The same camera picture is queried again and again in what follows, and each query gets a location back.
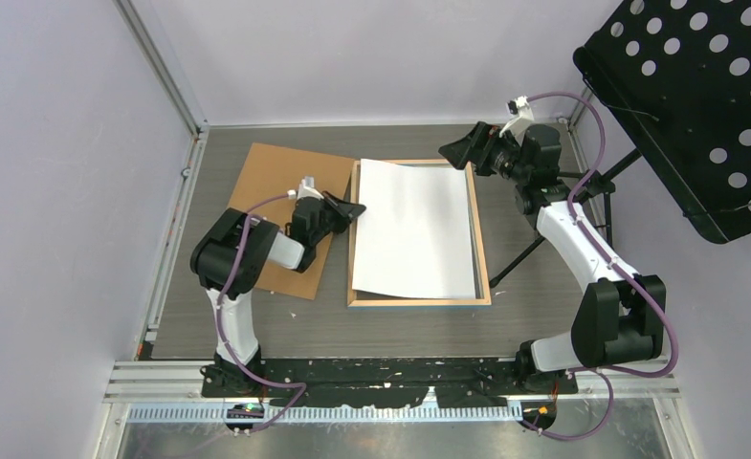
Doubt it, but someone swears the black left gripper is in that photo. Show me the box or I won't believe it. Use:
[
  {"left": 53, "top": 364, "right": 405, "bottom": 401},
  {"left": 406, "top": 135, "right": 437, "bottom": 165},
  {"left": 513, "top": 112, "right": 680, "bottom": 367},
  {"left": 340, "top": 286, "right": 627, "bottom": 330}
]
[{"left": 311, "top": 191, "right": 364, "bottom": 246}]

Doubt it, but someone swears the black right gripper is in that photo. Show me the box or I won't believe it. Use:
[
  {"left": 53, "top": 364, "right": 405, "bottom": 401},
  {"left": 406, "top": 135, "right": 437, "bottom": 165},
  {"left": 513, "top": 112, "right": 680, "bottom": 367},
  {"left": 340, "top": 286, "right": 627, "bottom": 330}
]
[{"left": 438, "top": 121, "right": 530, "bottom": 186}]

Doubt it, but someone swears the orange flower photo print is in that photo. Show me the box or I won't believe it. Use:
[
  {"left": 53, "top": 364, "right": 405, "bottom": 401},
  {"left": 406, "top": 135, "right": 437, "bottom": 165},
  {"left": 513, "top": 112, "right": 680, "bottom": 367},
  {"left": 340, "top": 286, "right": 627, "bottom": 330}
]
[{"left": 352, "top": 160, "right": 476, "bottom": 299}]

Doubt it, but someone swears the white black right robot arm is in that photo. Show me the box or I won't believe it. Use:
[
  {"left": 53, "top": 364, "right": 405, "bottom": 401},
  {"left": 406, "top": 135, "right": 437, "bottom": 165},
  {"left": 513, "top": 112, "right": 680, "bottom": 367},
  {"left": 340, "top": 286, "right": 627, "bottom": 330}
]
[{"left": 438, "top": 122, "right": 666, "bottom": 393}]

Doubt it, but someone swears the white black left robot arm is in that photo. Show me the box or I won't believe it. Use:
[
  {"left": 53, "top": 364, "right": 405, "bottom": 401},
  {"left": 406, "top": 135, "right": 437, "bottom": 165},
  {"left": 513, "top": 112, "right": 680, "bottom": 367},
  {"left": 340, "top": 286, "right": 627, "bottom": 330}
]
[{"left": 189, "top": 190, "right": 366, "bottom": 396}]

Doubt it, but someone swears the brown backing board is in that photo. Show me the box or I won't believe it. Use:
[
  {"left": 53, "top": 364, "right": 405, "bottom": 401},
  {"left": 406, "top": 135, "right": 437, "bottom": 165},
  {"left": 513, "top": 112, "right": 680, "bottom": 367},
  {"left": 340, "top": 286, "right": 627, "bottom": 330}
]
[{"left": 228, "top": 143, "right": 355, "bottom": 300}]

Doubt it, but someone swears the black music stand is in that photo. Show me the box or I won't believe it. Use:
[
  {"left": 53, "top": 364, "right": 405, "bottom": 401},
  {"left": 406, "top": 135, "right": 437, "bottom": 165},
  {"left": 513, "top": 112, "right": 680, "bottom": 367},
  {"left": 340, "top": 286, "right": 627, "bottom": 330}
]
[{"left": 492, "top": 0, "right": 751, "bottom": 290}]

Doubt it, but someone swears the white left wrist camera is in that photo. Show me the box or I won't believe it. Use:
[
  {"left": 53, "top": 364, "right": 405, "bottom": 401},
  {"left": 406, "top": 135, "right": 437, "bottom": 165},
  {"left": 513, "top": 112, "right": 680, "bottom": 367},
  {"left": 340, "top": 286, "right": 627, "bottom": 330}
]
[{"left": 287, "top": 176, "right": 323, "bottom": 201}]

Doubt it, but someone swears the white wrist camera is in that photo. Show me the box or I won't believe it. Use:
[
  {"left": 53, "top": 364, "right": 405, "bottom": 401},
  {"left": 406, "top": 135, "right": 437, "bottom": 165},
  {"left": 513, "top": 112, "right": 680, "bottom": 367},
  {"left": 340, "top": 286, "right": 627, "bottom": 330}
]
[
  {"left": 499, "top": 96, "right": 535, "bottom": 143},
  {"left": 287, "top": 176, "right": 323, "bottom": 201}
]

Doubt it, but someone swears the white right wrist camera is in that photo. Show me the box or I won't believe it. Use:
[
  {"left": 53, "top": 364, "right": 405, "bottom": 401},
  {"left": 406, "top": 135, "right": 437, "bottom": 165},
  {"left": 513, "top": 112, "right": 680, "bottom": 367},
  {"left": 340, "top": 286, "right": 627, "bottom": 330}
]
[{"left": 499, "top": 96, "right": 535, "bottom": 143}]

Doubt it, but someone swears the light wooden picture frame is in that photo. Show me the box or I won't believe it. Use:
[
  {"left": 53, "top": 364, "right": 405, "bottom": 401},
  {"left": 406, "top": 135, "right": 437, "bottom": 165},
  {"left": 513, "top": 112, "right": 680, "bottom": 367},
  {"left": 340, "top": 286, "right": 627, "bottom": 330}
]
[{"left": 347, "top": 159, "right": 492, "bottom": 309}]

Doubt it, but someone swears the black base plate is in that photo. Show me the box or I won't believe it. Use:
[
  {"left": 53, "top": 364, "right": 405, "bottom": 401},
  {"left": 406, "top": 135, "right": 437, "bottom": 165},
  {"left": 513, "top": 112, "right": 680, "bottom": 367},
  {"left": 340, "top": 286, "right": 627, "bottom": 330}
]
[{"left": 200, "top": 357, "right": 578, "bottom": 408}]

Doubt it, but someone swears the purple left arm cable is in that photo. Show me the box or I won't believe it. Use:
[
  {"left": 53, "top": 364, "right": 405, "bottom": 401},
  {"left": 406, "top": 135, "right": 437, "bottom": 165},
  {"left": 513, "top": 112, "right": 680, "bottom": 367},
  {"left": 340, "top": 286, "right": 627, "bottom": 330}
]
[{"left": 214, "top": 192, "right": 316, "bottom": 435}]

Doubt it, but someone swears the aluminium front rail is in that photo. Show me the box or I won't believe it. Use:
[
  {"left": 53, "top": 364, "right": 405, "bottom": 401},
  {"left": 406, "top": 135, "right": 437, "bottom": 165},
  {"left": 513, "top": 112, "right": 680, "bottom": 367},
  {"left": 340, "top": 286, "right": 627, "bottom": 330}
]
[{"left": 102, "top": 356, "right": 682, "bottom": 425}]

